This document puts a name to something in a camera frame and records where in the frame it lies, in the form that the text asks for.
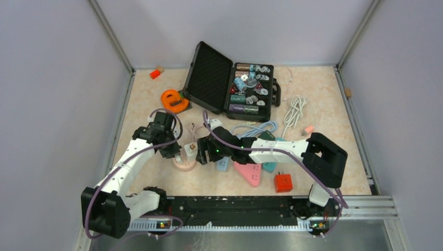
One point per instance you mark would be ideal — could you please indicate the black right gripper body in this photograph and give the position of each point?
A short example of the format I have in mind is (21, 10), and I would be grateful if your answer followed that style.
(215, 153)

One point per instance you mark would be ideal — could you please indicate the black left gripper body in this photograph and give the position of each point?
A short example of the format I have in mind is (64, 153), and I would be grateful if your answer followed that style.
(169, 152)

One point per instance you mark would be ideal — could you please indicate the light blue power strip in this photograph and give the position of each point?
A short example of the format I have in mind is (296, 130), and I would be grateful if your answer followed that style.
(222, 164)

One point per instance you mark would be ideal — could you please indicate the white cube socket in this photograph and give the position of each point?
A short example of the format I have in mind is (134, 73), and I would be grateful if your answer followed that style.
(191, 150)

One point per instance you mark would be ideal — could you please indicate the white plug adapter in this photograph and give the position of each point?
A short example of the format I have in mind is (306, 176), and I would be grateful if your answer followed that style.
(179, 160)

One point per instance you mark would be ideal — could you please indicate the pink round plug base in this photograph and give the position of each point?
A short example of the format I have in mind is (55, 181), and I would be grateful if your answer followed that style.
(187, 166)

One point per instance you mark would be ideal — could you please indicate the pink triangular power strip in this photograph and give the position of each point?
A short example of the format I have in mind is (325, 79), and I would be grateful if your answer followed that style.
(251, 173)

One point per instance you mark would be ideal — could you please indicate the dark green cube socket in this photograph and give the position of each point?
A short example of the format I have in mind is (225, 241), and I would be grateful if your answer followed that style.
(267, 135)

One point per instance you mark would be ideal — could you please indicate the teal power strip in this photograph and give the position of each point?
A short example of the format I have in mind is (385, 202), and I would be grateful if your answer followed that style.
(270, 167)

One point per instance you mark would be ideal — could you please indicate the red cube socket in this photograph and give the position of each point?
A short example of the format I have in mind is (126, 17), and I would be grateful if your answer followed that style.
(283, 183)

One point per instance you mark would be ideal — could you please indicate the small pink plug adapter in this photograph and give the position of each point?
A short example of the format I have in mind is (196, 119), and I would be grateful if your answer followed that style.
(308, 130)

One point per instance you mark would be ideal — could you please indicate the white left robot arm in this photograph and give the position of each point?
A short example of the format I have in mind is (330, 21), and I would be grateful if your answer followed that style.
(106, 209)

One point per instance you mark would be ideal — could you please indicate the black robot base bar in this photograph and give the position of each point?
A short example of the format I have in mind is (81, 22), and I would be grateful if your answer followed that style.
(261, 211)

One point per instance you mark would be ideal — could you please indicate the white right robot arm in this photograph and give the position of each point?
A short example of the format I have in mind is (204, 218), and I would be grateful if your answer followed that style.
(322, 159)

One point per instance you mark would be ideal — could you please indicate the orange tape dispenser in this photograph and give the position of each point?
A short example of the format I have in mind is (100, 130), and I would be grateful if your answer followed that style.
(174, 101)

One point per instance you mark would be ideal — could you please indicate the black open carrying case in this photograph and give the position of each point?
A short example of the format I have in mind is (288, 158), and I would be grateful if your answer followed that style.
(240, 91)

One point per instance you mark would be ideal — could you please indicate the small red block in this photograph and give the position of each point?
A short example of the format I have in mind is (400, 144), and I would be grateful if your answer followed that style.
(155, 74)

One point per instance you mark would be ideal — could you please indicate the small wooden block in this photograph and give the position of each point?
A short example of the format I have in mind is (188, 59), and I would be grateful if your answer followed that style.
(160, 69)

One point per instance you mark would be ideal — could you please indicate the wooden block on rail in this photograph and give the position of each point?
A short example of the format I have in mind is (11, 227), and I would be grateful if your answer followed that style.
(347, 92)

